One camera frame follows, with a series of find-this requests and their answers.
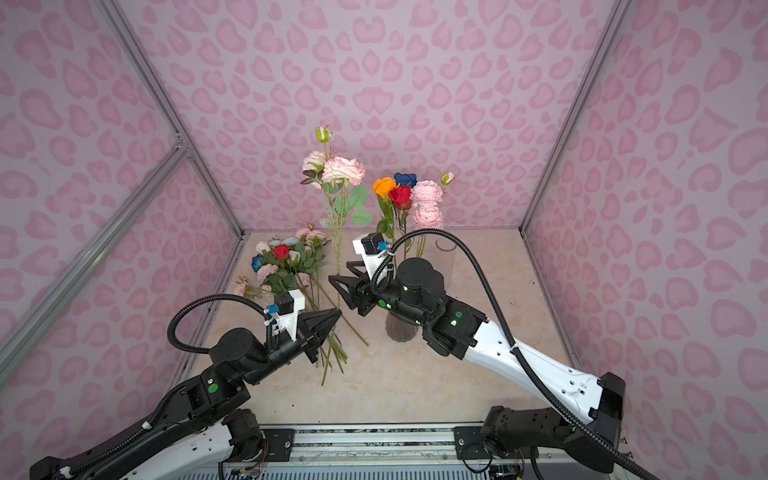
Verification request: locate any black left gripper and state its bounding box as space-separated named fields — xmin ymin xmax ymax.
xmin=245 ymin=305 xmax=340 ymax=389

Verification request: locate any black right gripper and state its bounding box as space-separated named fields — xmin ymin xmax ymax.
xmin=327 ymin=259 xmax=432 ymax=326

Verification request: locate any pale pink carnation spray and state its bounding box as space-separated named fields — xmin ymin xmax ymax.
xmin=233 ymin=264 xmax=312 ymax=300

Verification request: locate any clear frosted glass vase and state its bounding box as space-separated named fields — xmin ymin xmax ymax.
xmin=433 ymin=236 xmax=458 ymax=280

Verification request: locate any orange artificial rose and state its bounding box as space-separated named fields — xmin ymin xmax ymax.
xmin=373 ymin=177 xmax=398 ymax=240

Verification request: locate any small red artificial rose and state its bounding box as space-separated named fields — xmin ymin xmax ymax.
xmin=389 ymin=185 xmax=412 ymax=240

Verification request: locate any pink rosebud spray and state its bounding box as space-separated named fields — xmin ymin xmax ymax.
xmin=301 ymin=125 xmax=373 ymax=275

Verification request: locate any blue artificial rose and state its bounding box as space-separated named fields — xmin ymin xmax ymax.
xmin=394 ymin=173 xmax=418 ymax=188
xmin=251 ymin=255 xmax=265 ymax=273

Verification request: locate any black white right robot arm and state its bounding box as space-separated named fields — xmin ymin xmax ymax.
xmin=329 ymin=258 xmax=626 ymax=474

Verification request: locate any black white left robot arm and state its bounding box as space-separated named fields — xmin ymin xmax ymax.
xmin=29 ymin=309 xmax=341 ymax=479

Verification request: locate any red rose in bunch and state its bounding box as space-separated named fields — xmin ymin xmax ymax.
xmin=273 ymin=244 xmax=291 ymax=260

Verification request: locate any white artificial rose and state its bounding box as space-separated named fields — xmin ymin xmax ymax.
xmin=255 ymin=241 xmax=271 ymax=254

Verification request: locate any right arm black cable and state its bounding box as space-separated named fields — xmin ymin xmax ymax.
xmin=368 ymin=228 xmax=661 ymax=480

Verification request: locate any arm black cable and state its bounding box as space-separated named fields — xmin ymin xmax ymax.
xmin=368 ymin=228 xmax=661 ymax=480
xmin=166 ymin=293 xmax=268 ymax=355

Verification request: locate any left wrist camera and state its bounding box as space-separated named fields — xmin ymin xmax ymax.
xmin=265 ymin=289 xmax=306 ymax=340

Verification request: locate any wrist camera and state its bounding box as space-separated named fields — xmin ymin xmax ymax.
xmin=352 ymin=232 xmax=390 ymax=278
xmin=265 ymin=289 xmax=306 ymax=340

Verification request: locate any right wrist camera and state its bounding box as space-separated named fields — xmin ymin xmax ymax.
xmin=352 ymin=232 xmax=390 ymax=278

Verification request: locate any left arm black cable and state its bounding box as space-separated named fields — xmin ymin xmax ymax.
xmin=166 ymin=293 xmax=268 ymax=355

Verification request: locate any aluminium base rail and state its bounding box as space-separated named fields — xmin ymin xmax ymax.
xmin=173 ymin=422 xmax=625 ymax=480

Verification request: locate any aluminium frame left diagonal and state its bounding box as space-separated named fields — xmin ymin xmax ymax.
xmin=1 ymin=142 xmax=189 ymax=385

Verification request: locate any aluminium frame left post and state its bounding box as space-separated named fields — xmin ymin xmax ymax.
xmin=95 ymin=0 xmax=245 ymax=239

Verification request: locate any aluminium frame post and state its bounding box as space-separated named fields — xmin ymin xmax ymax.
xmin=95 ymin=0 xmax=245 ymax=239
xmin=519 ymin=0 xmax=637 ymax=239

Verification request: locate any aluminium frame right post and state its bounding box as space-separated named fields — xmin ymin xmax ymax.
xmin=519 ymin=0 xmax=637 ymax=239

